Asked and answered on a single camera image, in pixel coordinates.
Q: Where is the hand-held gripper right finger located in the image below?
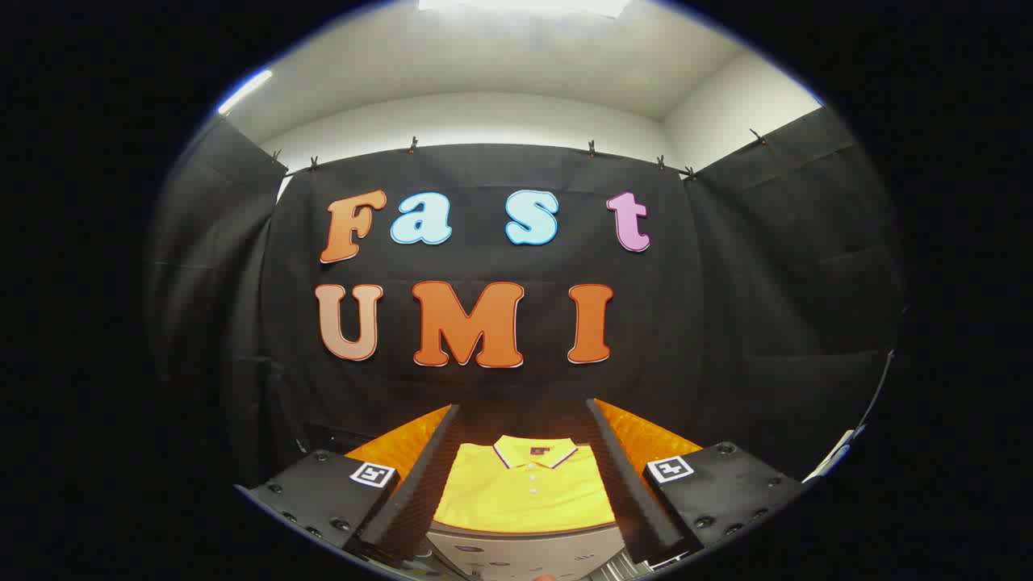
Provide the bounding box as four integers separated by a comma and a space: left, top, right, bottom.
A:
586, 397, 809, 570

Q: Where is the ceiling light panel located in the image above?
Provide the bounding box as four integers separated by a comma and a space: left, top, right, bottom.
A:
416, 0, 630, 19

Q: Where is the yellow polo shirt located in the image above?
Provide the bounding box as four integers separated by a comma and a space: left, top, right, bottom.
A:
433, 436, 618, 535

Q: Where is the white printed panel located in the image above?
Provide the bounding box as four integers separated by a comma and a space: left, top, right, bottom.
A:
803, 426, 868, 483

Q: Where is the ceiling light strip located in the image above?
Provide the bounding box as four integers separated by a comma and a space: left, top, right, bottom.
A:
216, 69, 275, 115

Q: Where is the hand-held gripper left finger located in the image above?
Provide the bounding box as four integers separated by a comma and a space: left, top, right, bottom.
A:
234, 403, 462, 567

